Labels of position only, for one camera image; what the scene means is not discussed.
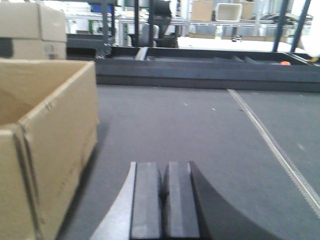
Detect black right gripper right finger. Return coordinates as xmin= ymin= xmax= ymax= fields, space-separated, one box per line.
xmin=163 ymin=161 xmax=278 ymax=240

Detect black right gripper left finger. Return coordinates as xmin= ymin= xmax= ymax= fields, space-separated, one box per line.
xmin=90 ymin=162 xmax=162 ymax=240

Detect brown cardboard carton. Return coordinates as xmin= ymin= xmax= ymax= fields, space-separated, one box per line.
xmin=0 ymin=59 xmax=99 ymax=240

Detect grey conveyor belt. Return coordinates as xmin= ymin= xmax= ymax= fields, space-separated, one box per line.
xmin=58 ymin=85 xmax=320 ymax=240

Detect background cardboard box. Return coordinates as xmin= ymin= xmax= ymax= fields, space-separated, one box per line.
xmin=190 ymin=0 xmax=214 ymax=22

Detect white background bin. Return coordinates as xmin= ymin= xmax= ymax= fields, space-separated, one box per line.
xmin=215 ymin=3 xmax=243 ymax=22

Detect stacked cardboard boxes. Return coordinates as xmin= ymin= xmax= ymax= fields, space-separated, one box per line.
xmin=0 ymin=2 xmax=67 ymax=60

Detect black conveyor frame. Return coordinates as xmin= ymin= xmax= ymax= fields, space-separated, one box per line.
xmin=66 ymin=34 xmax=320 ymax=93

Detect dark blue shelf post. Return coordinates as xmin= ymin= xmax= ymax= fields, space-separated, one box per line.
xmin=272 ymin=0 xmax=289 ymax=53

